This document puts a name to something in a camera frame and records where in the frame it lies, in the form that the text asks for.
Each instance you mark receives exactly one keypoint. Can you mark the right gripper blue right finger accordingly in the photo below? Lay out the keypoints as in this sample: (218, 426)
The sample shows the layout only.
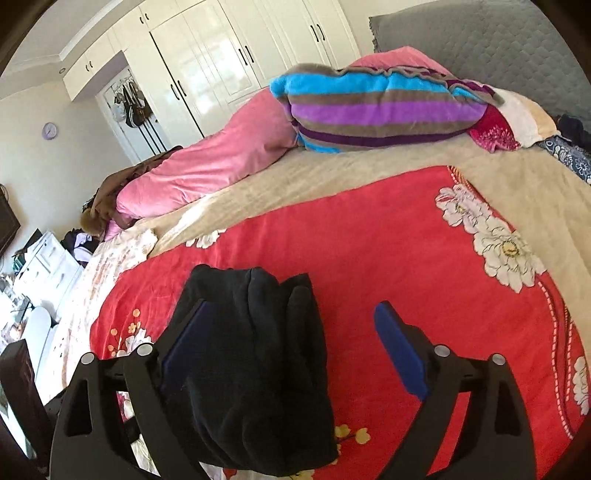
(407, 347)

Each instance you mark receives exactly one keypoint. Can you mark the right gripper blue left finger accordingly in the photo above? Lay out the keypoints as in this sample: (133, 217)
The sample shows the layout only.
(182, 344)

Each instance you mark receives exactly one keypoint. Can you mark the black long sleeve shirt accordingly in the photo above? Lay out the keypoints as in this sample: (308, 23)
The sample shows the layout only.
(259, 399)

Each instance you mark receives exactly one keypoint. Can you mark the dark clothes pile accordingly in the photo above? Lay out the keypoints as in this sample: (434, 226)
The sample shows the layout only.
(80, 245)

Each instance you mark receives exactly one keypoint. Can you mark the red floral blanket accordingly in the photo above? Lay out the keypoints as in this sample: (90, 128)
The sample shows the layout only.
(449, 263)

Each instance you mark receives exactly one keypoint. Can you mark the white drawer cabinet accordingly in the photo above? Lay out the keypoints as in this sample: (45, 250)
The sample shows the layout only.
(48, 275)

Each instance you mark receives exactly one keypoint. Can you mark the brown fur-trimmed coat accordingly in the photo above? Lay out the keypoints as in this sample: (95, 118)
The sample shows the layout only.
(101, 210)

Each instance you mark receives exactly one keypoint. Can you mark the beige bed sheet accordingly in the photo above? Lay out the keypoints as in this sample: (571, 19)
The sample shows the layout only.
(549, 205)

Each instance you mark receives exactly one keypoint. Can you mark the pink duvet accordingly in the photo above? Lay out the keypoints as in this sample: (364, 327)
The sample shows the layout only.
(256, 136)

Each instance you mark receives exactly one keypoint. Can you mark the magenta patterned cloth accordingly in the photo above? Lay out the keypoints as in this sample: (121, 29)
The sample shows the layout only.
(493, 133)

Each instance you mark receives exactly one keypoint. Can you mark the bags hanging on door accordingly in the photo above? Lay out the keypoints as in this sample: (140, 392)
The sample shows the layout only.
(129, 104)

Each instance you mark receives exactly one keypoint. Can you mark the striped plush pillow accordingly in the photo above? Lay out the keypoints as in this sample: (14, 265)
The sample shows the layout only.
(358, 108)

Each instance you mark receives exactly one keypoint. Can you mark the dark blue patterned garment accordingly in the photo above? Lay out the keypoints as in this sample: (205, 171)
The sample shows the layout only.
(571, 147)

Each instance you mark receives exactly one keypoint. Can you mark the white wardrobe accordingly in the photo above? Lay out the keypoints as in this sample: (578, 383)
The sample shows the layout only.
(197, 62)

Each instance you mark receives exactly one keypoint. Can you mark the grey quilted headboard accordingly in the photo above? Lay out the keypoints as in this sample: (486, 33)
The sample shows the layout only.
(507, 44)

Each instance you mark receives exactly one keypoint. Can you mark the round wall clock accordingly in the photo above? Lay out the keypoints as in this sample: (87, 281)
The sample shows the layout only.
(50, 131)

